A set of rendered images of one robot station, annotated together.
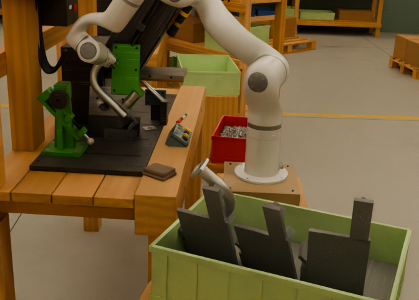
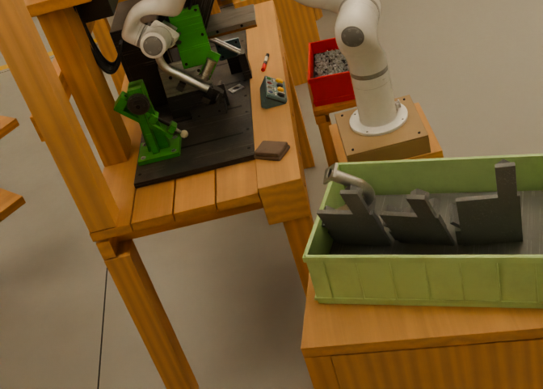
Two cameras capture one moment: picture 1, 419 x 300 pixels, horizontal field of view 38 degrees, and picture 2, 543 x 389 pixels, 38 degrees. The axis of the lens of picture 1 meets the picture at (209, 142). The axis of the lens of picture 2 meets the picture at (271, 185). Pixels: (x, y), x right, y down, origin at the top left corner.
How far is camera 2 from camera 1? 0.52 m
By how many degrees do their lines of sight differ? 15
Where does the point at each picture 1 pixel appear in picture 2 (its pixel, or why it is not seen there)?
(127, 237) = not seen: hidden behind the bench
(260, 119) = (364, 69)
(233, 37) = not seen: outside the picture
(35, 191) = (155, 213)
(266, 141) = (376, 89)
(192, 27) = not seen: outside the picture
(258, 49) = not seen: outside the picture
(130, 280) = (260, 240)
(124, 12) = not seen: outside the picture
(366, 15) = not seen: outside the picture
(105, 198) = (229, 200)
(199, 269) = (359, 266)
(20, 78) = (88, 93)
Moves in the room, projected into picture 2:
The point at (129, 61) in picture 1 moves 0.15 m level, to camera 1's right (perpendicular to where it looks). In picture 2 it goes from (191, 27) to (232, 15)
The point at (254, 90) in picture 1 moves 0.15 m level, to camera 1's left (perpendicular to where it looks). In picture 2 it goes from (351, 45) to (300, 59)
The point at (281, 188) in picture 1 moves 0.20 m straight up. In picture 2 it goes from (406, 132) to (396, 76)
